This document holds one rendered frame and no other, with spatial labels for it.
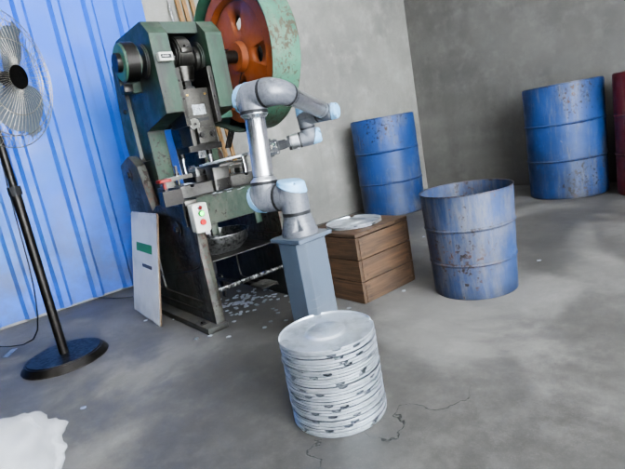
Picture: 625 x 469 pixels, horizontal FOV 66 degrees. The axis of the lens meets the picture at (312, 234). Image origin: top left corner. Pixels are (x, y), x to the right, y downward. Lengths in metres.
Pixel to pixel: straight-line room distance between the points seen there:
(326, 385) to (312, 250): 0.70
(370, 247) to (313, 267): 0.48
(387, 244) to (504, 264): 0.56
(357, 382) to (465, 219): 1.01
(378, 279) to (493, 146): 3.08
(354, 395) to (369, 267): 1.03
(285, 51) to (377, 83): 2.80
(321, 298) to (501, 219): 0.85
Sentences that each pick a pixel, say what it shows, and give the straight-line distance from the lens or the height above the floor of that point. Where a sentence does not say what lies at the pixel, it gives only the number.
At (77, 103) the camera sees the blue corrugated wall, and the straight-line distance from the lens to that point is 3.65.
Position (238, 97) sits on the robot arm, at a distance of 2.05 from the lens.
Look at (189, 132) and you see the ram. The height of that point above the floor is 0.96.
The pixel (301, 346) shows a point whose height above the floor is 0.26.
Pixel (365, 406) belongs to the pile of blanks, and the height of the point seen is 0.07.
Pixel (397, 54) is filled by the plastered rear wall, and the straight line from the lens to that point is 5.60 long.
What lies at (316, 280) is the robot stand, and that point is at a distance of 1.97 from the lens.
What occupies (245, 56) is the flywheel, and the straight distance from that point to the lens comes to 2.83.
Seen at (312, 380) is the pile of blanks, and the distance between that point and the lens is 1.41.
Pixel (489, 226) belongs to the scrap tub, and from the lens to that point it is 2.19.
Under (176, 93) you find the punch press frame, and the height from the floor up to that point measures 1.15.
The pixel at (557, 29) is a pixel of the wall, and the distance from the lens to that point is 4.93.
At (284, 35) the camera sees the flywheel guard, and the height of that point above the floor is 1.33.
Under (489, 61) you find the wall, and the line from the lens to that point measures 5.22.
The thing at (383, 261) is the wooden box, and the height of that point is 0.17.
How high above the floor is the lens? 0.84
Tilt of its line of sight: 12 degrees down
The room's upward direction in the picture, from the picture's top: 10 degrees counter-clockwise
